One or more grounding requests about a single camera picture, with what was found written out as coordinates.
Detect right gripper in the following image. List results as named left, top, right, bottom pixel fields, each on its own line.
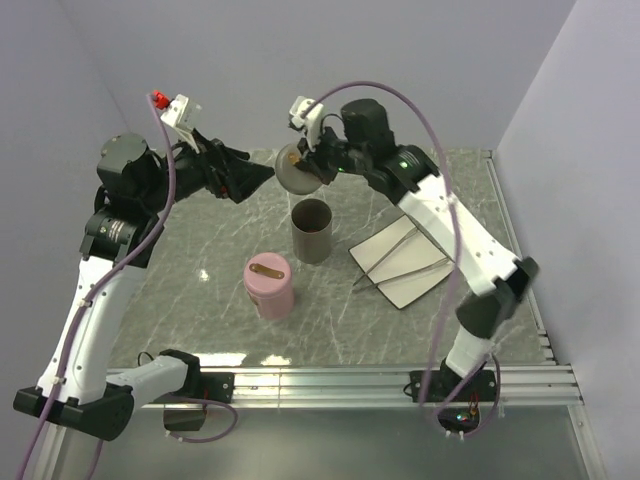
left=296, top=123, right=369, bottom=187

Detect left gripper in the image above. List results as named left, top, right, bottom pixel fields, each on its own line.
left=141, top=127, right=275, bottom=213

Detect grey lid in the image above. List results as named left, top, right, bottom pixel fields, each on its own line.
left=274, top=143, right=322, bottom=196

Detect pink lid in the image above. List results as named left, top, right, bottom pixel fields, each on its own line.
left=243, top=252, right=293, bottom=300

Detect metal tongs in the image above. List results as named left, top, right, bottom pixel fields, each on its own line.
left=350, top=223, right=450, bottom=288

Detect pink cylinder container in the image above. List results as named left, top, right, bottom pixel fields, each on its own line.
left=248, top=286, right=295, bottom=320

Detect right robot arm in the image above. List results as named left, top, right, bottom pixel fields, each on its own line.
left=289, top=98, right=539, bottom=400

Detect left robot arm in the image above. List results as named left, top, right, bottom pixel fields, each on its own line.
left=13, top=133, right=275, bottom=441

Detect grey cylinder container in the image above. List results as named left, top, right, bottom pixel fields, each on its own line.
left=291, top=198, right=333, bottom=265

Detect white square plate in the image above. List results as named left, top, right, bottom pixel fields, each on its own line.
left=349, top=216, right=452, bottom=310

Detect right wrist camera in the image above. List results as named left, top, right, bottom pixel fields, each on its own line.
left=289, top=96, right=325, bottom=151

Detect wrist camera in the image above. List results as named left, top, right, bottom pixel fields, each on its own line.
left=160, top=94, right=202, bottom=152
left=289, top=96, right=325, bottom=151

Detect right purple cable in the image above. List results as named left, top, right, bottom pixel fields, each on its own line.
left=304, top=82, right=502, bottom=441

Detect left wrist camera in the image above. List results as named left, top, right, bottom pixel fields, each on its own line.
left=160, top=94, right=202, bottom=152

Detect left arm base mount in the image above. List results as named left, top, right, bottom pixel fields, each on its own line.
left=156, top=372, right=235, bottom=433

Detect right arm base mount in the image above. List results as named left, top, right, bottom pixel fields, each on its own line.
left=425, top=367, right=501, bottom=440

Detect aluminium rail frame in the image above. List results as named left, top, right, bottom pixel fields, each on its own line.
left=33, top=176, right=606, bottom=479

